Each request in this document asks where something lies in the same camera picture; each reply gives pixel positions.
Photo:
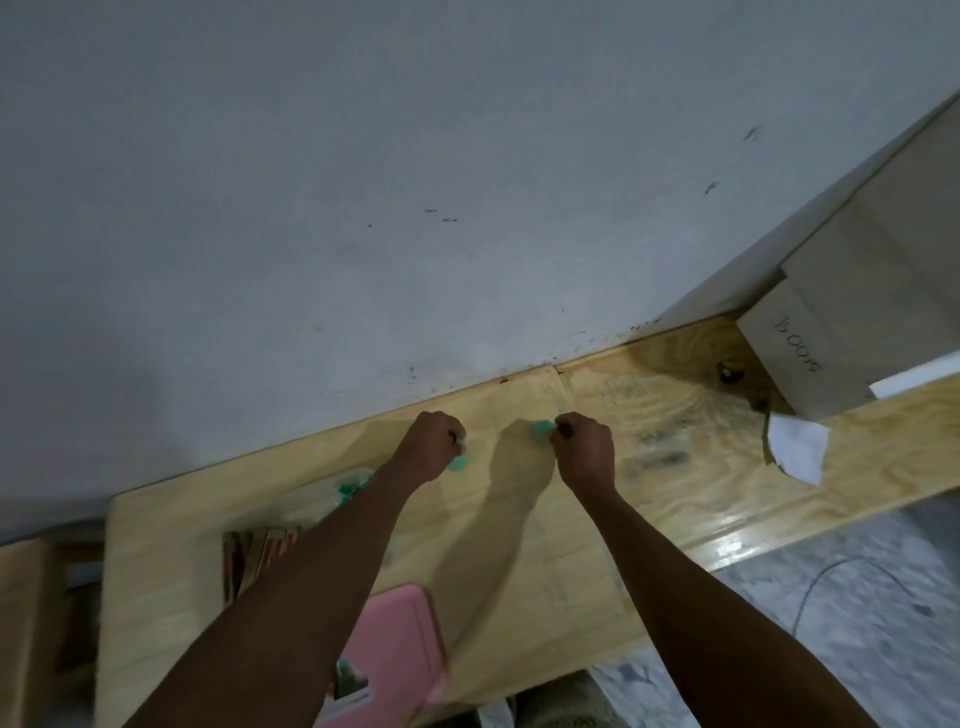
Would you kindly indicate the person's grey shoe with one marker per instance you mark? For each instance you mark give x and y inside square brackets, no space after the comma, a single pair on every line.
[566,701]

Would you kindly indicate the white paper strip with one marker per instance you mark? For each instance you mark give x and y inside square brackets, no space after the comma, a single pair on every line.
[915,376]

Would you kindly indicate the white paper sheet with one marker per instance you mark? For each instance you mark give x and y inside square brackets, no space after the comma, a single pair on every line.
[799,448]

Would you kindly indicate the green printed card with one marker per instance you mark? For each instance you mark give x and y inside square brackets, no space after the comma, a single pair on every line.
[351,684]

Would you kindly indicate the person's right hand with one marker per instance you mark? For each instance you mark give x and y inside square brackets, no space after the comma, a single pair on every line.
[589,454]

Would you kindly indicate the pink plastic box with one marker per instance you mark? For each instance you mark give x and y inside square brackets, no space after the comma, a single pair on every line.
[401,645]

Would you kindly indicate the person's left hand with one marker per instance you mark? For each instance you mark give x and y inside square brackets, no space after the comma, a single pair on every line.
[424,446]

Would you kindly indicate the person's right forearm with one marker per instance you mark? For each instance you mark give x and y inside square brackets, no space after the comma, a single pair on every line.
[697,622]

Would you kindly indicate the grey cardboard box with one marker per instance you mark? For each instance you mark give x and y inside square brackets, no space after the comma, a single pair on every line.
[862,300]

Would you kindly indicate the small green plastic piece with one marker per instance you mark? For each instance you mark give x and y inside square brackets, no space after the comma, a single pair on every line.
[541,429]
[458,463]

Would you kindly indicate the wooden side table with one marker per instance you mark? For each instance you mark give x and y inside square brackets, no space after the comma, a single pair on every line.
[34,630]

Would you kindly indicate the person's left fingers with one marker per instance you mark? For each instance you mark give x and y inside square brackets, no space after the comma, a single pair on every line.
[452,435]

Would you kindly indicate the person's left forearm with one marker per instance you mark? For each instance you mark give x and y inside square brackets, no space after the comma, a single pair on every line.
[300,600]

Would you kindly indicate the person's right fingers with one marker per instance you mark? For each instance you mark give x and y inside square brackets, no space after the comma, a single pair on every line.
[562,431]

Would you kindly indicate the stack of red striped packets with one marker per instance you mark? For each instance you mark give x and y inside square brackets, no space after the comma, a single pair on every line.
[251,559]

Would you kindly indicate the clear bag of green pieces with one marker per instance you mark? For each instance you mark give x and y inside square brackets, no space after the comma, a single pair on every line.
[341,491]

